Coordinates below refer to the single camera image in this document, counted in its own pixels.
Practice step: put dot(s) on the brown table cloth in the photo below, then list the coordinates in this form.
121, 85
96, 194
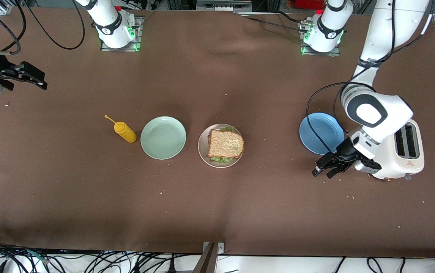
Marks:
217, 208

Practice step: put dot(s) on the yellow mustard squeeze bottle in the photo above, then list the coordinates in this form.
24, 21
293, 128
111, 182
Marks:
125, 132

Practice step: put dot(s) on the grey power strip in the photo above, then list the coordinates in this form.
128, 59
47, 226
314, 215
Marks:
221, 5

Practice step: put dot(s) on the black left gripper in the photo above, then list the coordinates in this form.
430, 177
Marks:
345, 151

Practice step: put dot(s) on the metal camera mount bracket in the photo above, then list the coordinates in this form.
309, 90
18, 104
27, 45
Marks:
210, 261

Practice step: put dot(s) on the beige round plate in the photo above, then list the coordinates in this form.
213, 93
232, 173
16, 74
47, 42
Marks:
202, 151

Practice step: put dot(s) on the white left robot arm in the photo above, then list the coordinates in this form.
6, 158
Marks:
384, 113

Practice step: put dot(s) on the green lettuce leaf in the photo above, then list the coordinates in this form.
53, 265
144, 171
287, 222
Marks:
225, 160

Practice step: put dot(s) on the white two-slot toaster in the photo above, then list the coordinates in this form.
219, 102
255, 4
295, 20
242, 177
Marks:
411, 167

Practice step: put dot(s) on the brown-crust bread slice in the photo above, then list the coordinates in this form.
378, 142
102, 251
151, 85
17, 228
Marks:
226, 144

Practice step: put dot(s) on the pale green round plate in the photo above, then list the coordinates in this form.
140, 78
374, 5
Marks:
163, 137

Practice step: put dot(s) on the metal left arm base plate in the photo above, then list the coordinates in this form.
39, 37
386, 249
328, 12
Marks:
305, 53

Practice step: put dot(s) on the red box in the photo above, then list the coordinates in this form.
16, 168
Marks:
308, 3

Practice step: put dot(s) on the blue round plate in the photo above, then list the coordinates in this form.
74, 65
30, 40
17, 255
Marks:
316, 132

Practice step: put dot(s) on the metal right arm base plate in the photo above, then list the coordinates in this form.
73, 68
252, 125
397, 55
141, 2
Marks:
140, 34

